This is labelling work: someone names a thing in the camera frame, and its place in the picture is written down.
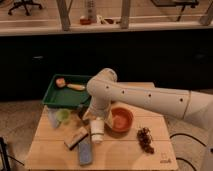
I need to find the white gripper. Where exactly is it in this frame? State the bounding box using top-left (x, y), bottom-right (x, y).
top-left (90, 117), bottom-right (104, 143)

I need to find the wooden block brush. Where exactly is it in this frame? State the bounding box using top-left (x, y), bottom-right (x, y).
top-left (64, 127), bottom-right (88, 150)

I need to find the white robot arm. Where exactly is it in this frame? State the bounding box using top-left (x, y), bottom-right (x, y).
top-left (86, 68), bottom-right (213, 171)

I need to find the green paper cup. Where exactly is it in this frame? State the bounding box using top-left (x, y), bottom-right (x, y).
top-left (56, 109), bottom-right (70, 124)

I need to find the clear plastic cup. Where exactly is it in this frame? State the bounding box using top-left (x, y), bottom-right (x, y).
top-left (47, 108), bottom-right (60, 129)

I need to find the blue grey sponge cloth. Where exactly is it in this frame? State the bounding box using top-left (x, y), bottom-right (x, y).
top-left (78, 138), bottom-right (93, 166)

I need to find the orange terracotta bowl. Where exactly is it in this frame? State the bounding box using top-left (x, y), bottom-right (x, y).
top-left (105, 107), bottom-right (133, 133)

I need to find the dark red grape bunch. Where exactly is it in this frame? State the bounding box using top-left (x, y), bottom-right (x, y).
top-left (137, 127), bottom-right (154, 154)

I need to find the green plastic tray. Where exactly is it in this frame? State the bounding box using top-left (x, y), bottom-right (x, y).
top-left (43, 74), bottom-right (91, 109)

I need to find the black stand at left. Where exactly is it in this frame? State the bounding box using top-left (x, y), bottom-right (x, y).
top-left (0, 137), bottom-right (11, 171)

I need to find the red object on shelf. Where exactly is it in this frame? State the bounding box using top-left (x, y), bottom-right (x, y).
top-left (79, 18), bottom-right (92, 25)

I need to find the black office chair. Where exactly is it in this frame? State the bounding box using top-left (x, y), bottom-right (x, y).
top-left (8, 0), bottom-right (43, 16)

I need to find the wooden handled brush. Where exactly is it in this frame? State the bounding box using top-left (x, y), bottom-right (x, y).
top-left (55, 78), bottom-right (85, 91)

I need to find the black cable on floor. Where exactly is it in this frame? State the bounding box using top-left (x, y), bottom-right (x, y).
top-left (169, 132), bottom-right (213, 171)

